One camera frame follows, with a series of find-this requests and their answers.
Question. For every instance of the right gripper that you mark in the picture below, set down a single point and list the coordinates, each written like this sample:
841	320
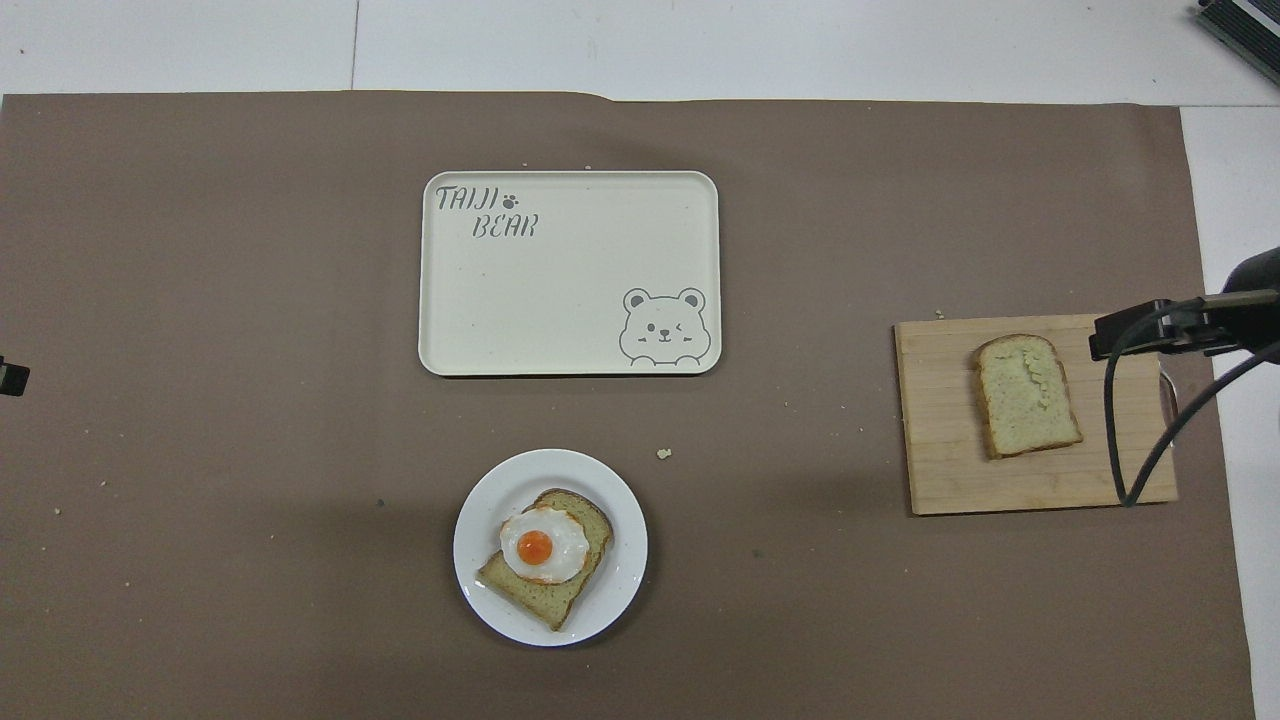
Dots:
1258	272

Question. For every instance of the white round plate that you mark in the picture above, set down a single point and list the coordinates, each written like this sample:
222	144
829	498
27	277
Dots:
610	585

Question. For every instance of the black stand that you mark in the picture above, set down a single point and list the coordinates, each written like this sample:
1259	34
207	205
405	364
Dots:
1245	22

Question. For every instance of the plain bread slice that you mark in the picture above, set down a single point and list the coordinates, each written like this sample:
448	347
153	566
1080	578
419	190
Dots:
1025	400

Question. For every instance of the wooden cutting board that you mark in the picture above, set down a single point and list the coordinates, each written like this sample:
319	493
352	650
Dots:
950	460

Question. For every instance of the cream tray with bear print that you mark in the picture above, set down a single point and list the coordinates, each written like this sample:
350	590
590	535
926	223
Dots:
560	290

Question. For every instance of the fried egg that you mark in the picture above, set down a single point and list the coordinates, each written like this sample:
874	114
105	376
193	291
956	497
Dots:
545	545

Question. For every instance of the bread slice under egg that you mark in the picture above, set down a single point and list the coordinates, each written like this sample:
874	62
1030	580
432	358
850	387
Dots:
545	598

